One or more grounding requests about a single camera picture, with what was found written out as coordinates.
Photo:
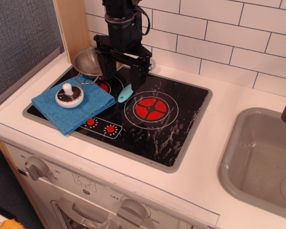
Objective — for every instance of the grey timer knob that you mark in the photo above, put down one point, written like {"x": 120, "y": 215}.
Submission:
{"x": 36, "y": 168}

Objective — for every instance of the wooden side post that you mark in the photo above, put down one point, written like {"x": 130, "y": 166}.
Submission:
{"x": 72, "y": 21}

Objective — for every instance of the grey sink basin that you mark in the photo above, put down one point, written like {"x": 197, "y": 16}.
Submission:
{"x": 253, "y": 166}

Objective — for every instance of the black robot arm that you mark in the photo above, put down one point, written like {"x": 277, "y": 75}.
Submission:
{"x": 120, "y": 9}

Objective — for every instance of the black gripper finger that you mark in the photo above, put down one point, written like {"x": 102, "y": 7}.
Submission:
{"x": 107, "y": 64}
{"x": 139, "y": 70}

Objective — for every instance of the white toy mushroom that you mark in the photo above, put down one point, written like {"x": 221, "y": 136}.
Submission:
{"x": 69, "y": 96}

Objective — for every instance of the stainless steel pot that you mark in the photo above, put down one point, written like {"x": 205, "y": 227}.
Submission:
{"x": 86, "y": 63}

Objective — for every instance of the red left stove knob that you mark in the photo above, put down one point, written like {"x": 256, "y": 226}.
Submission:
{"x": 90, "y": 122}

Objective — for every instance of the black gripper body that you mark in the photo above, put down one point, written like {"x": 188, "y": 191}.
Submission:
{"x": 123, "y": 42}

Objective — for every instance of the black toy stovetop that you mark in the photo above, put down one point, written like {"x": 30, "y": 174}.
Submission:
{"x": 154, "y": 126}

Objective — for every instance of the grey oven temperature knob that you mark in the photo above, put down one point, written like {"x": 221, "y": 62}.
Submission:
{"x": 132, "y": 211}

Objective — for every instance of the red right stove knob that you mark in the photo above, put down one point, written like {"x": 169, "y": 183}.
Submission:
{"x": 110, "y": 129}

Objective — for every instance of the yellow object at corner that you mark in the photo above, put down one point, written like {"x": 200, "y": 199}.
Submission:
{"x": 11, "y": 224}

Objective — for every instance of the blue cloth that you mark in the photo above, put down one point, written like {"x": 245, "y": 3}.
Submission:
{"x": 68, "y": 116}

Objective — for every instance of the grey ladle with blue handle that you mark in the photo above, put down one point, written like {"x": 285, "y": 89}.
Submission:
{"x": 125, "y": 94}

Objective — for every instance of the toy oven door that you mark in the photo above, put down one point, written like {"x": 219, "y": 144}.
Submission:
{"x": 81, "y": 214}

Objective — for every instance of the red stove knob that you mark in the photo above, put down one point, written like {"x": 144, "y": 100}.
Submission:
{"x": 110, "y": 129}
{"x": 90, "y": 122}

